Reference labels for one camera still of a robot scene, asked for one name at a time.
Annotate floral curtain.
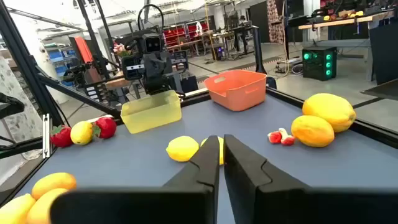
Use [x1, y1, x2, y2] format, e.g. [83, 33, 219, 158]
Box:
[266, 0, 285, 44]

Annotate red cap toy mushroom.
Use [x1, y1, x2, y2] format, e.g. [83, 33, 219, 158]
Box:
[267, 130, 283, 145]
[278, 127, 295, 146]

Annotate silver frame bracket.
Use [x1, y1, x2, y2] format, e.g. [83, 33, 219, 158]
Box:
[42, 113, 52, 159]

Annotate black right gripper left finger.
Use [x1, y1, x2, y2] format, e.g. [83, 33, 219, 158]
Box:
[49, 135, 221, 224]

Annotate orange plastic basket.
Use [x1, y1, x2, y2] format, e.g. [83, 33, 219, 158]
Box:
[203, 69, 268, 112]

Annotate black partition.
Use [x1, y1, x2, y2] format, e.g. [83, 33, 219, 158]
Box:
[369, 23, 398, 85]

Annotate blue bin shelf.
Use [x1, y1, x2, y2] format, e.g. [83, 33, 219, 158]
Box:
[46, 46, 77, 88]

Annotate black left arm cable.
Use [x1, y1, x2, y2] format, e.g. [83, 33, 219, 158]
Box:
[137, 3, 165, 35]

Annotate wooden workbench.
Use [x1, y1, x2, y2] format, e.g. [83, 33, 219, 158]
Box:
[297, 8, 397, 82]

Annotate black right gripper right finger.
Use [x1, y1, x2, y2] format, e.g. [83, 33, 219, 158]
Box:
[223, 133, 398, 224]

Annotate yellow lemon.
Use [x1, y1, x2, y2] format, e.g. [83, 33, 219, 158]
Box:
[70, 120, 95, 146]
[165, 135, 200, 163]
[0, 193, 37, 224]
[200, 136, 225, 166]

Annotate red storage shelves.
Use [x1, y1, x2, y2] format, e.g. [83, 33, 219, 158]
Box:
[163, 21, 210, 50]

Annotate black aluminium rig frame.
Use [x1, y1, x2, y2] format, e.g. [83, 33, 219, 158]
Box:
[0, 0, 398, 206]

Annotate red strawberry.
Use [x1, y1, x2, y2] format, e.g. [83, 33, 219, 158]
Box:
[92, 116, 118, 140]
[49, 124, 75, 149]

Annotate black floor mat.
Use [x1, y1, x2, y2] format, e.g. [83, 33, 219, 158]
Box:
[360, 79, 398, 101]

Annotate orange-red panel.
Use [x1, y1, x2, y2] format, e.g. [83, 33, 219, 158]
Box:
[73, 36, 94, 65]

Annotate black computer tower green fans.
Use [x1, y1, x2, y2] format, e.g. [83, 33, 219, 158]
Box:
[302, 46, 338, 82]

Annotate yellow-green plastic basket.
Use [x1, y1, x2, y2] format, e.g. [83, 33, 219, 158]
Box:
[120, 90, 183, 135]

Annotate black corner post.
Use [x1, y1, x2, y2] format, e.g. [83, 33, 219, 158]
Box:
[251, 25, 267, 75]

